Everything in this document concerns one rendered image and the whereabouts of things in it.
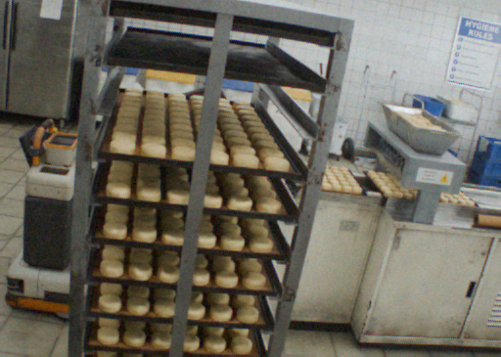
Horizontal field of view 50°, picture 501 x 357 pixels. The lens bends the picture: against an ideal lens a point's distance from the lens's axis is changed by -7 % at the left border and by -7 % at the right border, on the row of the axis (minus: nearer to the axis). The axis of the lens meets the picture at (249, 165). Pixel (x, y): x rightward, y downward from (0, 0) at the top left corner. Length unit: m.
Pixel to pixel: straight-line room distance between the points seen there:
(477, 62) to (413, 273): 4.76
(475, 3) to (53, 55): 5.01
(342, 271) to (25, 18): 4.35
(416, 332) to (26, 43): 4.77
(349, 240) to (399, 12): 4.42
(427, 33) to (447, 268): 4.48
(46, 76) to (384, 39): 3.94
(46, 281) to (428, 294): 2.06
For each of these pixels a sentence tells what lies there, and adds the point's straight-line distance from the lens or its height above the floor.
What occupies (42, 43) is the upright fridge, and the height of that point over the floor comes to 0.96.
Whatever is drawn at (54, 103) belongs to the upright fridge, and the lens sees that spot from 6.33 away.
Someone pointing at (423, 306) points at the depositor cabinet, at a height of 0.34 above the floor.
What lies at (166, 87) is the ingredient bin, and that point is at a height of 0.61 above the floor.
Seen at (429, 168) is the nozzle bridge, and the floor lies 1.14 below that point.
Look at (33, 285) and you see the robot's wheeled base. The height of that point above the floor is 0.21.
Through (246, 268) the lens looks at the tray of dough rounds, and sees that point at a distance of 1.31.
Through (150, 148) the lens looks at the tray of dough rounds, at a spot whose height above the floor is 1.51.
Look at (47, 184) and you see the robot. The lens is 2.89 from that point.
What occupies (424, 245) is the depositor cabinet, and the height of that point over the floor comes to 0.72.
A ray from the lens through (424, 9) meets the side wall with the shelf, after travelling 7.23.
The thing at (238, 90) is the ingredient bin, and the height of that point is 0.69.
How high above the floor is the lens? 1.85
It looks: 18 degrees down
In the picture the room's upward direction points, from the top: 10 degrees clockwise
